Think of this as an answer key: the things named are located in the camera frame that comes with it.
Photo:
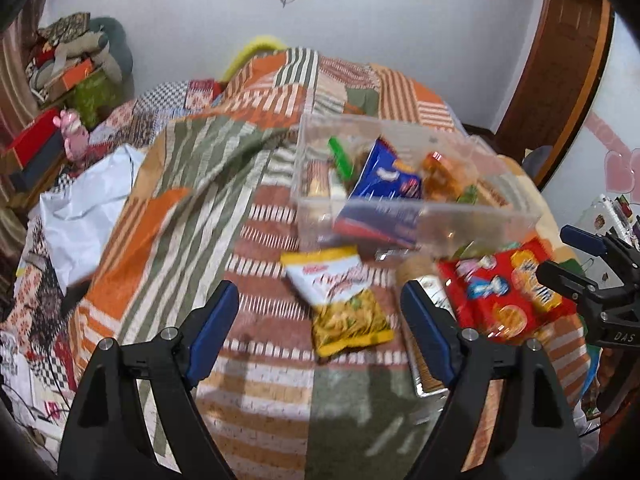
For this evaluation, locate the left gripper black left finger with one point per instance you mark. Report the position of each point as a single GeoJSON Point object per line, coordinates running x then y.
{"type": "Point", "coordinates": [105, 435]}

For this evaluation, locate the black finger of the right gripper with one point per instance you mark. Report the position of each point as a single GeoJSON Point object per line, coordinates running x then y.
{"type": "Point", "coordinates": [569, 284]}
{"type": "Point", "coordinates": [608, 247]}

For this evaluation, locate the red snack bag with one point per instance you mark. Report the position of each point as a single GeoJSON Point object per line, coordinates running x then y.
{"type": "Point", "coordinates": [499, 294]}

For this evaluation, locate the brown cake roll clear box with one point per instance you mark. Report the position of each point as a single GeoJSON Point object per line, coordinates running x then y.
{"type": "Point", "coordinates": [419, 292]}

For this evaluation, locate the orange snack pack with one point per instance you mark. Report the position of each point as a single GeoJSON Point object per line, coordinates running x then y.
{"type": "Point", "coordinates": [448, 180]}

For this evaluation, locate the blue cookie bag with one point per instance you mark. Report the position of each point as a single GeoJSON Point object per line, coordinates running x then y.
{"type": "Point", "coordinates": [382, 204]}

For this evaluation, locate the white yellow noodle snack bag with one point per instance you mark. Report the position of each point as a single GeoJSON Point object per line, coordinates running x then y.
{"type": "Point", "coordinates": [345, 313]}

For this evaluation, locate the white sticker covered case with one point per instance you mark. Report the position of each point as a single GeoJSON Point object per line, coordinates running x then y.
{"type": "Point", "coordinates": [605, 216]}

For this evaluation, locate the checkered floral bedsheet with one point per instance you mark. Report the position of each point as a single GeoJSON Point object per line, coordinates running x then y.
{"type": "Point", "coordinates": [37, 364]}

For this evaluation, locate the square tan cracker pack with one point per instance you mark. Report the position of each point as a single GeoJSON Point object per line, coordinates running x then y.
{"type": "Point", "coordinates": [488, 195]}

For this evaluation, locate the clear plastic storage bin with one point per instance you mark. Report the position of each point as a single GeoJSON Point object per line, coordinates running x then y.
{"type": "Point", "coordinates": [443, 228]}

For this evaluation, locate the white plastic bag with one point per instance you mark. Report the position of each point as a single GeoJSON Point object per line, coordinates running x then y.
{"type": "Point", "coordinates": [78, 221]}

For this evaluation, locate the wooden door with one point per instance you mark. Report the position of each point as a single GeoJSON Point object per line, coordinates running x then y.
{"type": "Point", "coordinates": [558, 83]}

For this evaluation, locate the green clip in bin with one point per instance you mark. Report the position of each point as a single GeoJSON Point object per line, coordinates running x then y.
{"type": "Point", "coordinates": [342, 161]}

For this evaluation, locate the patchwork striped bed quilt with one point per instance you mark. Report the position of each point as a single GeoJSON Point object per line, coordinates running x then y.
{"type": "Point", "coordinates": [213, 202]}

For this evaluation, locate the brown biscuit roll pack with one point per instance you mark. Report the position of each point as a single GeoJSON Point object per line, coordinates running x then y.
{"type": "Point", "coordinates": [318, 179]}

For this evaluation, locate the pink plush toy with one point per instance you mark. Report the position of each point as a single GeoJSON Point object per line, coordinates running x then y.
{"type": "Point", "coordinates": [75, 135]}

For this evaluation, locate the red box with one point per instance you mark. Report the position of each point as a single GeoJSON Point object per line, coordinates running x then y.
{"type": "Point", "coordinates": [28, 143]}

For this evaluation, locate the pile of clothes and boxes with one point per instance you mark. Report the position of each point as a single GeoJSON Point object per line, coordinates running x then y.
{"type": "Point", "coordinates": [83, 63]}

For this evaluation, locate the yellow pillow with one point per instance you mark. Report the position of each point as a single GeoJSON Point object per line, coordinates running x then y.
{"type": "Point", "coordinates": [258, 44]}

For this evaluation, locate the striped pink curtain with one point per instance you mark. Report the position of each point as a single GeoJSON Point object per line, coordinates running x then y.
{"type": "Point", "coordinates": [18, 106]}

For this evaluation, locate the pink heart wall decoration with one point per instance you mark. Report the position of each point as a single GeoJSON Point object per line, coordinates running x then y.
{"type": "Point", "coordinates": [621, 164]}

